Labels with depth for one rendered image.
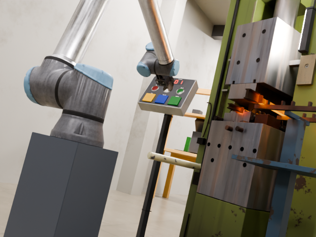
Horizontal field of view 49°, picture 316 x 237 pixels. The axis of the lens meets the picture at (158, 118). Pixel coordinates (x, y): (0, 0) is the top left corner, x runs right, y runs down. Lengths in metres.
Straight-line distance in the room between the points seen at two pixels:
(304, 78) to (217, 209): 0.86
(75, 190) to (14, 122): 2.90
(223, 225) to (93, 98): 1.09
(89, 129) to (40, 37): 3.01
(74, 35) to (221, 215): 1.21
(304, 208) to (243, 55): 0.95
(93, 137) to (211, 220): 1.05
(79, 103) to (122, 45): 4.03
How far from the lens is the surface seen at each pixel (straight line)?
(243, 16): 2.61
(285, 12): 2.47
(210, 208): 2.05
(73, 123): 1.20
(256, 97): 1.60
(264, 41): 2.18
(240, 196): 1.92
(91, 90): 1.21
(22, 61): 4.00
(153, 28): 1.71
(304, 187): 1.96
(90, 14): 1.48
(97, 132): 1.21
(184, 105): 2.31
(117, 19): 5.12
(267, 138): 1.95
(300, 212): 1.96
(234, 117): 2.13
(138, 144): 5.43
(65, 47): 1.41
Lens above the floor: 0.60
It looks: 7 degrees up
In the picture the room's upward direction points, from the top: 13 degrees clockwise
